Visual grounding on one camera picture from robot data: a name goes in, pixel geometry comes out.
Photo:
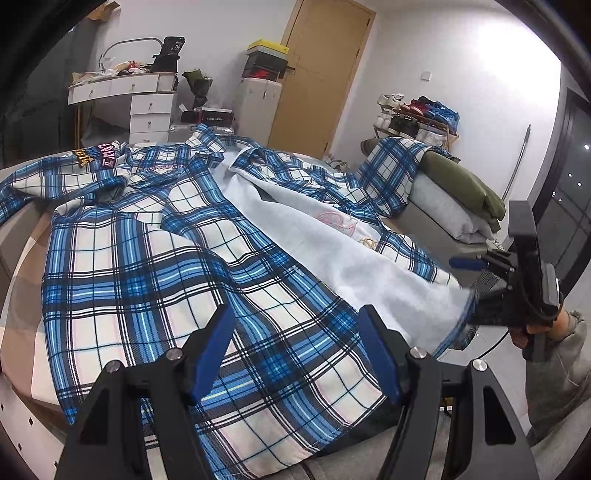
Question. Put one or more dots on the shoes on floor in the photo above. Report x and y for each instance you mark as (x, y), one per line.
(339, 164)

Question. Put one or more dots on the open cardboard box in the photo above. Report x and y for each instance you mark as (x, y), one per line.
(107, 9)

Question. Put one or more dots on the olive green pillow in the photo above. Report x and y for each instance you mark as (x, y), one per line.
(466, 189)

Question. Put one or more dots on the person's grey trousers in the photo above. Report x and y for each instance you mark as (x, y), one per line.
(332, 461)

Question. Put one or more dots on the dark grey bag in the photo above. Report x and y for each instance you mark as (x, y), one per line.
(101, 134)

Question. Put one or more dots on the wooden door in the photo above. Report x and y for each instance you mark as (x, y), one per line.
(318, 78)

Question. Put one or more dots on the person's right forearm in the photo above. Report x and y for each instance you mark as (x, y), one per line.
(563, 383)

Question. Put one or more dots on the yellow shoe box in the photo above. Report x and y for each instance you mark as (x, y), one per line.
(268, 47)

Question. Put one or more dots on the grey metal pole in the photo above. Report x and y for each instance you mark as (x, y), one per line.
(518, 161)

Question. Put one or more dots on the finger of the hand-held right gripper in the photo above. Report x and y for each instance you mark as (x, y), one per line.
(466, 263)
(489, 307)

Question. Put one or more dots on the dark glass door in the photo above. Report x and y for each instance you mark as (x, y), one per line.
(568, 184)

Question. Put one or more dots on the shoe rack with shoes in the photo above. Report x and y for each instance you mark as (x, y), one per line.
(415, 117)

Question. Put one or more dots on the person's right hand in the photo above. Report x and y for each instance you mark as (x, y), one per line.
(561, 325)

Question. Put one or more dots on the silver suitcase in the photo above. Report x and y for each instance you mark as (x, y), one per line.
(182, 130)

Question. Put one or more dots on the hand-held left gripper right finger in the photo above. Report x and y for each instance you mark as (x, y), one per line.
(376, 355)

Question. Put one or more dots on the black box on desk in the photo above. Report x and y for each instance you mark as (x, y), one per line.
(168, 55)

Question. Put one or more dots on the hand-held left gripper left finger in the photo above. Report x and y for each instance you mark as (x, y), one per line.
(212, 350)

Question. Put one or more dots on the grey pillow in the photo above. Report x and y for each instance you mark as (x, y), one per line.
(448, 210)

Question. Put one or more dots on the oval desk mirror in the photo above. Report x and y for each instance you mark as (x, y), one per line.
(134, 40)

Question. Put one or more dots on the white cabinet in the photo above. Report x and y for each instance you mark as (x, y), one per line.
(258, 108)

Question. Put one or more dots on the white desk with drawers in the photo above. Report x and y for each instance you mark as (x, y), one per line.
(147, 106)

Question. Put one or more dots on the black box with red print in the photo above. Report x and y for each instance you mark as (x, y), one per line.
(212, 115)

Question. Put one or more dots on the blue plaid shirt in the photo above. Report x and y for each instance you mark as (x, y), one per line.
(161, 277)

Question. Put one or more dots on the dark wrapped flower bouquet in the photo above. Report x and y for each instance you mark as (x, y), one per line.
(198, 85)

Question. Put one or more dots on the stack of black shoe boxes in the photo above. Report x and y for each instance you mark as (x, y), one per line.
(265, 67)

